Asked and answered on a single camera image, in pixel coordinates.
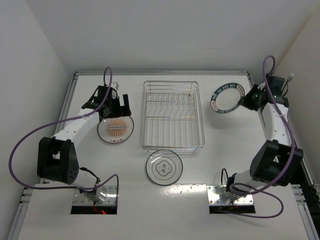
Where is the orange sunburst plate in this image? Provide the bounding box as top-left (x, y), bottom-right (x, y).
top-left (97, 116), bottom-right (135, 144)

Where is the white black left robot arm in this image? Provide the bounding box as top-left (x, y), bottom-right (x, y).
top-left (37, 82), bottom-right (134, 192)

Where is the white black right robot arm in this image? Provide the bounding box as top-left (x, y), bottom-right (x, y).
top-left (225, 74), bottom-right (304, 197)

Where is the white plate with centre emblem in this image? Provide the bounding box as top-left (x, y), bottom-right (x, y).
top-left (145, 150), bottom-right (184, 186)

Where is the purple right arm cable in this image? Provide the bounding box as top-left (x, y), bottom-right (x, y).
top-left (217, 55), bottom-right (295, 220)

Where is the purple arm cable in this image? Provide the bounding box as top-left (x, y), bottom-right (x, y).
top-left (9, 66), bottom-right (119, 193)
top-left (217, 55), bottom-right (295, 220)

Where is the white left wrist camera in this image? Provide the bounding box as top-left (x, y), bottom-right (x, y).
top-left (111, 82), bottom-right (119, 91)

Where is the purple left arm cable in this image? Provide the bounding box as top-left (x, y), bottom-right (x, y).
top-left (9, 66), bottom-right (119, 193)

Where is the black wall cable with plug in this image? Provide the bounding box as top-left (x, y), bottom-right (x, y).
top-left (281, 72), bottom-right (295, 97)

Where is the metal wire dish rack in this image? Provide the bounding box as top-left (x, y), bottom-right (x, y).
top-left (139, 80), bottom-right (205, 152)

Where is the aluminium table frame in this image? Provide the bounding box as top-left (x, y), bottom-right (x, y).
top-left (18, 71), bottom-right (312, 240)

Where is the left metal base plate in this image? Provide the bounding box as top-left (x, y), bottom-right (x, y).
top-left (72, 185), bottom-right (118, 207)

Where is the metal base plate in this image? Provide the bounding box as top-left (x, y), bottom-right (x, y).
top-left (206, 185), bottom-right (254, 207)
top-left (72, 185), bottom-right (118, 207)

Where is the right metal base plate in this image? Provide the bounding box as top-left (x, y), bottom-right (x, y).
top-left (206, 185), bottom-right (254, 207)

